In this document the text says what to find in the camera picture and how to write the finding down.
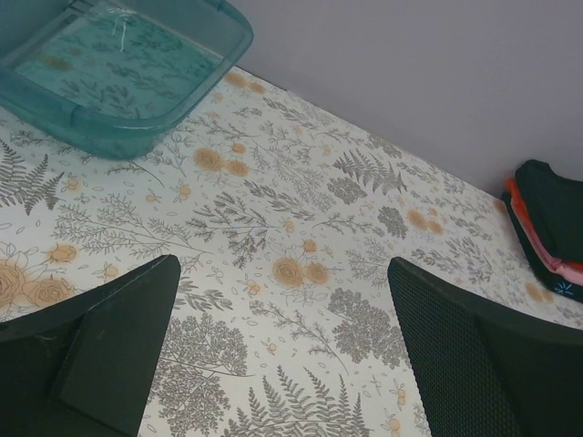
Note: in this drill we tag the pink folded t-shirt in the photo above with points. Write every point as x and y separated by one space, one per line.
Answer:
569 271

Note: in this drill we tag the orange folded t-shirt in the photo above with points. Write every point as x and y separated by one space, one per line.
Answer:
520 210

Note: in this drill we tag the floral patterned table mat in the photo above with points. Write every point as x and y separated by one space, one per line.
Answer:
284 219

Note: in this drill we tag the teal transparent plastic bin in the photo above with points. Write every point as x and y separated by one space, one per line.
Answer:
113 77

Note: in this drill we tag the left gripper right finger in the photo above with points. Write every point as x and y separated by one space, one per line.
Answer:
481 368

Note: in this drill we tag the black folded t-shirt with logo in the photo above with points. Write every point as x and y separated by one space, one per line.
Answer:
552 281

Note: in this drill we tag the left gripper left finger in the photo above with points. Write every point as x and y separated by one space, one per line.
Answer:
84 366

